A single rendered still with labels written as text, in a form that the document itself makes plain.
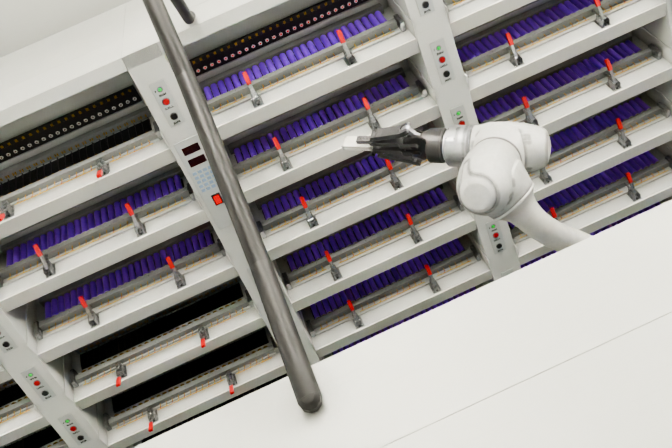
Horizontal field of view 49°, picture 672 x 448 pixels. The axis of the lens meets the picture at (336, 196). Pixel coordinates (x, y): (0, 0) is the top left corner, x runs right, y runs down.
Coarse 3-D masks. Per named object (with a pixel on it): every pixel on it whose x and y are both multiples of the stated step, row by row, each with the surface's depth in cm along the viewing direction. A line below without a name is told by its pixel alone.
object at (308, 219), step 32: (416, 128) 223; (352, 160) 221; (384, 160) 219; (288, 192) 221; (320, 192) 217; (352, 192) 216; (384, 192) 212; (416, 192) 214; (256, 224) 218; (288, 224) 214; (320, 224) 211
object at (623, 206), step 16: (656, 176) 238; (640, 192) 235; (656, 192) 234; (608, 208) 235; (624, 208) 233; (640, 208) 236; (576, 224) 234; (592, 224) 233; (608, 224) 236; (528, 240) 235; (528, 256) 233
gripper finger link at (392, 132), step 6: (396, 126) 157; (402, 126) 156; (378, 132) 159; (384, 132) 158; (390, 132) 157; (396, 132) 156; (402, 132) 154; (408, 132) 154; (372, 138) 159; (378, 138) 159; (384, 138) 158; (390, 138) 157
